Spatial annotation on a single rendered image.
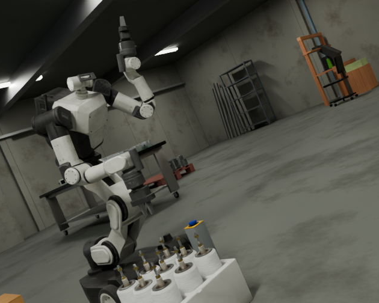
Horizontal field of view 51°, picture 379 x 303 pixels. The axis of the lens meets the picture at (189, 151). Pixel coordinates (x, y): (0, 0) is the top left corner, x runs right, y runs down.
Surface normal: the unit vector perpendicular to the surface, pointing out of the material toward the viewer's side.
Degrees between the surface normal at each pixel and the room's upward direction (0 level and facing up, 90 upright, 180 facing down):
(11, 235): 90
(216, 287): 90
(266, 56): 90
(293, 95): 90
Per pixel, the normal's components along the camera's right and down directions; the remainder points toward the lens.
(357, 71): -0.62, 0.30
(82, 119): 0.46, 0.34
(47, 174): 0.65, -0.25
